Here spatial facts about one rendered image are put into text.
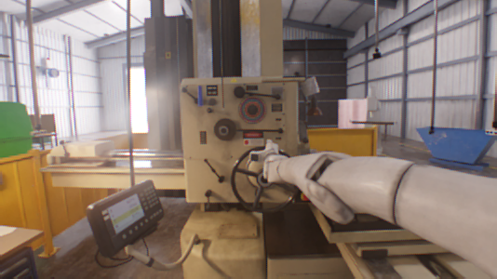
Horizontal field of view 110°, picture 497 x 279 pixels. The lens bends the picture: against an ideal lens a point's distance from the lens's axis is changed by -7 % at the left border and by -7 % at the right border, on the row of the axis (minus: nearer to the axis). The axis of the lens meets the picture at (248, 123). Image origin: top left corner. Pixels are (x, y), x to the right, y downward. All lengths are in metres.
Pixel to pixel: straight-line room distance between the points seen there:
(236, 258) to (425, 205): 1.53
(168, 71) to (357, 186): 1.98
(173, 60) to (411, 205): 2.04
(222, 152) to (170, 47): 1.26
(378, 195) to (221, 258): 1.52
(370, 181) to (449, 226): 0.08
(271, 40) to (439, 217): 1.88
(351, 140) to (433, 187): 3.90
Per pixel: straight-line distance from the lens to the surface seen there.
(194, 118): 1.29
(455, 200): 0.24
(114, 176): 2.02
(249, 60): 1.93
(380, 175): 0.27
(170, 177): 1.76
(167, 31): 2.20
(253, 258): 1.68
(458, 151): 7.19
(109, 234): 1.05
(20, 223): 3.23
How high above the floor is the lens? 1.68
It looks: 5 degrees down
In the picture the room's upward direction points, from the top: 1 degrees counter-clockwise
